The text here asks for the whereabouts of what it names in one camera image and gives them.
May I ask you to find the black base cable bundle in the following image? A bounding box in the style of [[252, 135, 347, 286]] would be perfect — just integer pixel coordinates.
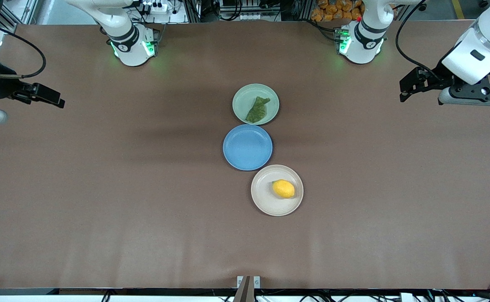
[[310, 19, 343, 42]]

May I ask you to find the silver metal bracket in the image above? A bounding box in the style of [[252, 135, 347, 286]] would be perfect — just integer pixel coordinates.
[[237, 276, 261, 289]]

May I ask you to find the aluminium frame post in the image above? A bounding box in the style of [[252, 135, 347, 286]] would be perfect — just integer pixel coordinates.
[[184, 0, 202, 23]]

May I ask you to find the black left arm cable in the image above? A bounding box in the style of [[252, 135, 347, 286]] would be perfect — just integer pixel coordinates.
[[395, 0, 443, 78]]

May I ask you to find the beige plate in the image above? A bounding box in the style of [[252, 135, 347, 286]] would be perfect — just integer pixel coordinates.
[[251, 164, 304, 217]]

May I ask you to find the green lettuce leaf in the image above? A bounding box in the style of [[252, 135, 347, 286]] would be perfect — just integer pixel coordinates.
[[245, 96, 271, 124]]

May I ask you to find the brown camera post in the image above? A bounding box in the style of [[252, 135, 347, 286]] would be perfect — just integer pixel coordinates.
[[232, 276, 255, 302]]

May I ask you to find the aluminium frame rail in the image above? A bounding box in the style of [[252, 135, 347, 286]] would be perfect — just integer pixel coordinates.
[[0, 0, 40, 32]]

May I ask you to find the white power strip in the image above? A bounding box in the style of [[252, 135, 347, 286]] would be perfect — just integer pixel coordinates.
[[141, 1, 171, 14]]

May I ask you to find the light green plate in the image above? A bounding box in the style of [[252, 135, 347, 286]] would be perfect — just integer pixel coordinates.
[[232, 83, 280, 125]]

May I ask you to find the yellow lemon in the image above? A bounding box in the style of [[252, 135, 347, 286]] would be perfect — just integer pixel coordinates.
[[272, 179, 295, 199]]

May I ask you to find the bag of orange items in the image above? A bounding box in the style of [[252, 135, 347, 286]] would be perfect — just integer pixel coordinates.
[[310, 0, 365, 22]]

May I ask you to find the blue plate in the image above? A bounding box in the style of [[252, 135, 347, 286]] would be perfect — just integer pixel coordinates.
[[223, 124, 274, 171]]

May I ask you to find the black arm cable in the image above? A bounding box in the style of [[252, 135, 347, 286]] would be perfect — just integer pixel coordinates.
[[0, 17, 47, 79], [395, 0, 443, 78]]

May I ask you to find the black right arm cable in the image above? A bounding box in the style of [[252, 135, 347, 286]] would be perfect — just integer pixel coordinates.
[[0, 17, 47, 79]]

